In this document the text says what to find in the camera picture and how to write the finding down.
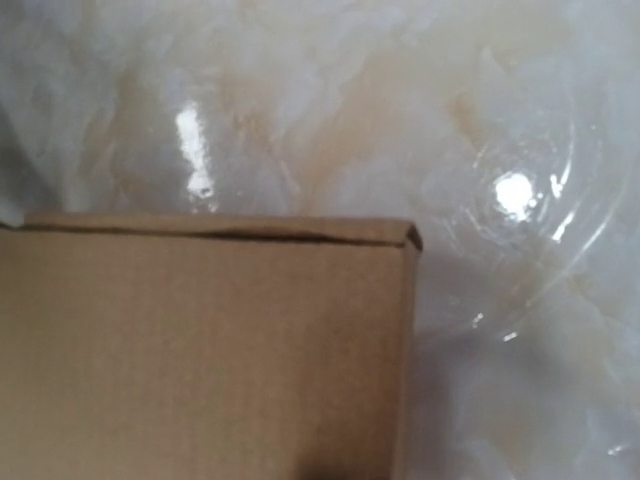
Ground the brown cardboard box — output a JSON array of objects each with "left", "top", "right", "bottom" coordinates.
[{"left": 1, "top": 214, "right": 422, "bottom": 479}]

